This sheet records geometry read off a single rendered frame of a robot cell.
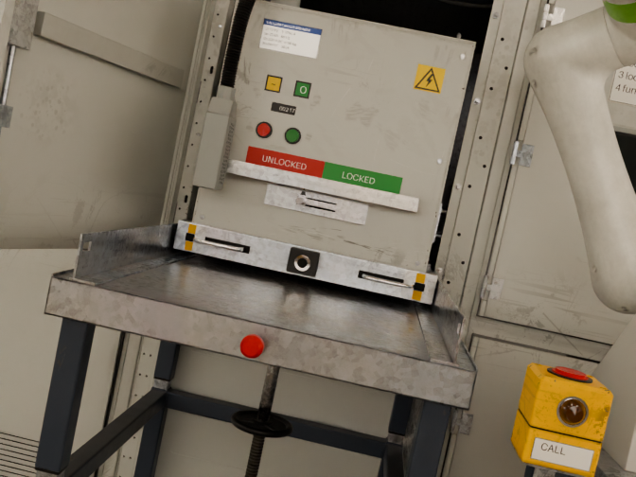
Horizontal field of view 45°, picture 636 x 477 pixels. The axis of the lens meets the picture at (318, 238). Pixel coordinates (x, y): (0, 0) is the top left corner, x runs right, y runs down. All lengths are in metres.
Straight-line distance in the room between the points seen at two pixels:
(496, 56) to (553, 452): 1.09
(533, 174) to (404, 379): 0.79
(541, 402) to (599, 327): 0.94
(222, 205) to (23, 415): 0.73
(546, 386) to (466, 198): 0.93
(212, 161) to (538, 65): 0.62
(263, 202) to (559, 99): 0.61
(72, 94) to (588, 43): 0.91
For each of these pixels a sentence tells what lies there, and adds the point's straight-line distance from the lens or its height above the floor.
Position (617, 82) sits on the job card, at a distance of 1.82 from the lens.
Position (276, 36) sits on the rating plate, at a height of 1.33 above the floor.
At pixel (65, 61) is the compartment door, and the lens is 1.48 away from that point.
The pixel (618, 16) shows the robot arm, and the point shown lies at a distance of 1.37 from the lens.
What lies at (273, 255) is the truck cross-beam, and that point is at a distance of 1.58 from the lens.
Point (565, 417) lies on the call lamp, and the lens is 0.89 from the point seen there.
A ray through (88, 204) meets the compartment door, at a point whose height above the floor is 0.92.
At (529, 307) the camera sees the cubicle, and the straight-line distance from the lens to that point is 1.78.
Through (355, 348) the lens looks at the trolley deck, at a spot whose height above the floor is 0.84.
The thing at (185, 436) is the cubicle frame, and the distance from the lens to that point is 1.89.
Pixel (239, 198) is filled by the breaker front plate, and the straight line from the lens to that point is 1.60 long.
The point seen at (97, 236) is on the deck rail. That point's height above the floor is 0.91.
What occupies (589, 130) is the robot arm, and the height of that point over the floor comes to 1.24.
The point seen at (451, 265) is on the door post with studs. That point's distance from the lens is 1.77.
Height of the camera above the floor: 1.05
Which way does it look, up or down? 4 degrees down
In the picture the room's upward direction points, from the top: 12 degrees clockwise
